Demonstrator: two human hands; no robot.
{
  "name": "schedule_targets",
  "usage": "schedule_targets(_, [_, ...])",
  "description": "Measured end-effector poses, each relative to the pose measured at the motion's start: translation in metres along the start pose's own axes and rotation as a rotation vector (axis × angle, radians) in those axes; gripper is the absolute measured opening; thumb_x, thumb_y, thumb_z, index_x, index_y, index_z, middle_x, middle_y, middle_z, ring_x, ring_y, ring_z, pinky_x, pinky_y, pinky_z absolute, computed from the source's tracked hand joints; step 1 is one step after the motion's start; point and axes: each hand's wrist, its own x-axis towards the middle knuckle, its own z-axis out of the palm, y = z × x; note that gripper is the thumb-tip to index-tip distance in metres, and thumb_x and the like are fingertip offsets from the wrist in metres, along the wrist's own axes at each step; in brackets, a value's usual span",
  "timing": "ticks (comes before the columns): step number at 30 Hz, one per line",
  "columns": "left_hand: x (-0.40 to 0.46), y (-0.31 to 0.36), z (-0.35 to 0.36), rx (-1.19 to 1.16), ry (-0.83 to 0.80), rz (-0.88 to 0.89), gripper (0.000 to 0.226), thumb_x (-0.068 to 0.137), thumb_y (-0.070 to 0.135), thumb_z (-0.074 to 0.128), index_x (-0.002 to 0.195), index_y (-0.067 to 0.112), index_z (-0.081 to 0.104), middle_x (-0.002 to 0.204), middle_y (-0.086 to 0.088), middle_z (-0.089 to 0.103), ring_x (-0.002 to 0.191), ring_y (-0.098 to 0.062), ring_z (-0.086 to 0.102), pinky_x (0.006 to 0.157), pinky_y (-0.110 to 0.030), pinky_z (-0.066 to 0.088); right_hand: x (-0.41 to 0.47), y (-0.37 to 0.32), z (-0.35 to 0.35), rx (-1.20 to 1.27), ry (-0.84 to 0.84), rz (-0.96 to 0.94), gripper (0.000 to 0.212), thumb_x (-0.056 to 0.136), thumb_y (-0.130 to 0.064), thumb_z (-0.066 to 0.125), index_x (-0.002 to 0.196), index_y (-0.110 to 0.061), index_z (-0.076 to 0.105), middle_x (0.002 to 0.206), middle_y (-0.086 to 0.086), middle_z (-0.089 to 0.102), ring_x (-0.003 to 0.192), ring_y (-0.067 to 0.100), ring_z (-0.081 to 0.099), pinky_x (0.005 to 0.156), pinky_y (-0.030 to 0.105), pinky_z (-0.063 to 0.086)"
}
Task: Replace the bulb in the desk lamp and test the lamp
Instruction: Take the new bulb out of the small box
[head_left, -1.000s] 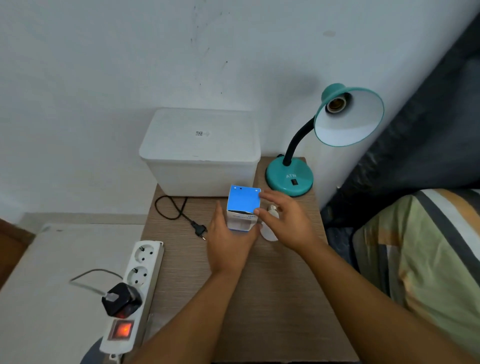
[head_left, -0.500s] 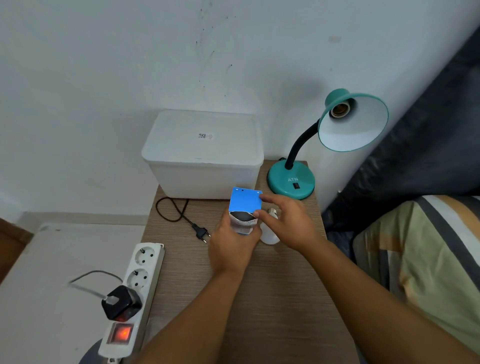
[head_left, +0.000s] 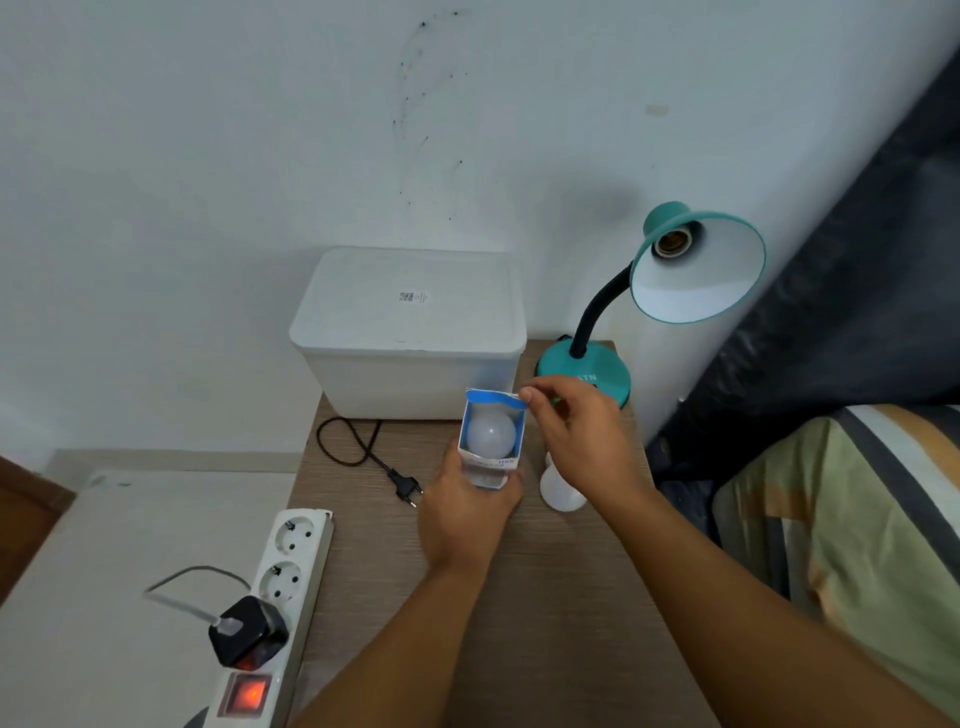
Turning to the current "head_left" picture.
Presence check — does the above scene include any striped pillow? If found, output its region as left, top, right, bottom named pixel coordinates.
left=710, top=403, right=960, bottom=721

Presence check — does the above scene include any person's left forearm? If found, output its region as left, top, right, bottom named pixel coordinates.
left=288, top=558, right=496, bottom=728

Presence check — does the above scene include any blue white bulb carton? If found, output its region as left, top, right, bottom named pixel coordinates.
left=457, top=387, right=529, bottom=492

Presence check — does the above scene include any white power strip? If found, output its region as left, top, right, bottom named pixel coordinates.
left=198, top=508, right=336, bottom=728

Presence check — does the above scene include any brown wooden door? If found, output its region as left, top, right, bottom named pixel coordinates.
left=0, top=453, right=76, bottom=605

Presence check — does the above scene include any person's left hand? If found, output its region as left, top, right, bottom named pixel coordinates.
left=416, top=442, right=526, bottom=575

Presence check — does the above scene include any person's right forearm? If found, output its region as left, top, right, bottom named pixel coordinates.
left=596, top=483, right=954, bottom=728

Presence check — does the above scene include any grey adapter cable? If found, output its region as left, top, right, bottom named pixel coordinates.
left=142, top=564, right=253, bottom=628

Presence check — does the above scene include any black plug adapter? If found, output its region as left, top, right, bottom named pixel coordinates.
left=207, top=596, right=291, bottom=671

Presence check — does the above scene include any white plastic storage box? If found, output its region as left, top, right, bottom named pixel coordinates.
left=299, top=348, right=526, bottom=421

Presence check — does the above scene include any black lamp cable with plug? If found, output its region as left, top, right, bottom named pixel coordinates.
left=314, top=416, right=426, bottom=511

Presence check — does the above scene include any white storage box lid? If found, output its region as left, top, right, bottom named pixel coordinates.
left=288, top=247, right=529, bottom=358

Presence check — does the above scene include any white light bulb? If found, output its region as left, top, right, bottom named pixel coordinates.
left=539, top=449, right=589, bottom=514
left=466, top=408, right=519, bottom=457

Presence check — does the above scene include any person's right hand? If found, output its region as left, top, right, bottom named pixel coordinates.
left=518, top=374, right=656, bottom=516

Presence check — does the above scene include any teal desk lamp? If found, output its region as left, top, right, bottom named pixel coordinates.
left=534, top=200, right=768, bottom=410

